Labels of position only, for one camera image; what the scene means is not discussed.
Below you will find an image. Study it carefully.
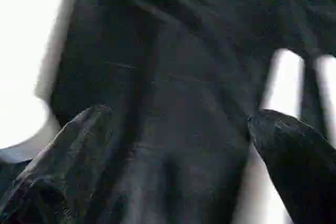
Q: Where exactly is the white plastic table top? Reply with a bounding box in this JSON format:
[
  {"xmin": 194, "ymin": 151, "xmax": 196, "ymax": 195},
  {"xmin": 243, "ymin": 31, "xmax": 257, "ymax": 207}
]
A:
[{"xmin": 0, "ymin": 0, "xmax": 79, "ymax": 150}]

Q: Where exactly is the black work mat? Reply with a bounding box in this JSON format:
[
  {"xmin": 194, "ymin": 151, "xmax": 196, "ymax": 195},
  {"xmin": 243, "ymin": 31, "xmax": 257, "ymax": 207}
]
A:
[{"xmin": 0, "ymin": 0, "xmax": 336, "ymax": 224}]

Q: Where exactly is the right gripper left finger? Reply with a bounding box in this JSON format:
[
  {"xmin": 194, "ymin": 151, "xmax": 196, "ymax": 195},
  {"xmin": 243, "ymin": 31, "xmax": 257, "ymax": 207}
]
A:
[{"xmin": 0, "ymin": 105, "xmax": 114, "ymax": 224}]

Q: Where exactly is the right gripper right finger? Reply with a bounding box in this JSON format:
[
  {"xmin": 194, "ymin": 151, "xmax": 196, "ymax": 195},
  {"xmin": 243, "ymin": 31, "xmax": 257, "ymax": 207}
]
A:
[{"xmin": 247, "ymin": 110, "xmax": 336, "ymax": 224}]

